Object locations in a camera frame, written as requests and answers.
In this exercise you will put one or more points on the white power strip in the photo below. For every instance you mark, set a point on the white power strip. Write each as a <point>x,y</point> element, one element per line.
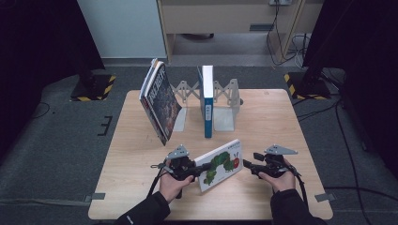
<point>280,2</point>

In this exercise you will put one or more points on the black stand with striped base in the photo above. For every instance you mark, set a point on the black stand with striped base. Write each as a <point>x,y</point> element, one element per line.
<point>90,89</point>
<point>309,87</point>

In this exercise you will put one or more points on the grey metal expandable book rack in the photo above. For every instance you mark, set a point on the grey metal expandable book rack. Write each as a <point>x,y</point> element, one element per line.
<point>223,120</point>

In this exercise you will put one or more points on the person's right hand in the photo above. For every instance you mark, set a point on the person's right hand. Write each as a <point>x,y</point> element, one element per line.
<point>283,184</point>

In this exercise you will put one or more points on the thick blue book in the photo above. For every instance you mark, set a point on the thick blue book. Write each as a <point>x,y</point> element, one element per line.
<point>208,109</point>

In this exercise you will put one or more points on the light wooden desk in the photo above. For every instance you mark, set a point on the light wooden desk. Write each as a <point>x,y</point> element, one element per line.
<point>219,17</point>

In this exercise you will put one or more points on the black curtain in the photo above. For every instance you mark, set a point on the black curtain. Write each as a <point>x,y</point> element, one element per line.
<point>359,37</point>
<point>31,47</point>

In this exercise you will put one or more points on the white caterpillar picture book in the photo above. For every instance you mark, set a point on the white caterpillar picture book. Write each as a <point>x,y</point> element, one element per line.
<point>222,165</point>

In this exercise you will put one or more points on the dark illustrated cover magazine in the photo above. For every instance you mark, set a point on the dark illustrated cover magazine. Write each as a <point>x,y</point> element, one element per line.
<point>164,106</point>

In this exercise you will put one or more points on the red portrait cover magazine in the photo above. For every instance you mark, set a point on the red portrait cover magazine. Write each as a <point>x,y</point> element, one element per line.
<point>146,84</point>

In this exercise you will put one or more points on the long grey floor strip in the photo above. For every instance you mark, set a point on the long grey floor strip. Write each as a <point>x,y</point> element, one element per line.
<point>40,202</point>

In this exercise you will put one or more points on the person's left hand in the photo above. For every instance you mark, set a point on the person's left hand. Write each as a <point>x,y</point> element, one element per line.
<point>172,189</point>

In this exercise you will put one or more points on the grey tape piece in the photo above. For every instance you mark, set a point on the grey tape piece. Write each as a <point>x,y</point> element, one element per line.
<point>325,197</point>
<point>95,197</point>

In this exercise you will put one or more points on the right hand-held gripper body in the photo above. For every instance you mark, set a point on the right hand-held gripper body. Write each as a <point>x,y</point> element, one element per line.
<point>275,165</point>

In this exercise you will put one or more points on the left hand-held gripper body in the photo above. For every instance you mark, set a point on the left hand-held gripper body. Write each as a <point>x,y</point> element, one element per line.
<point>181,167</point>

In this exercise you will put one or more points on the white cabinet panel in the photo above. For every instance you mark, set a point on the white cabinet panel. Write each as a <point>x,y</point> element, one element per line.
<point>125,28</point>

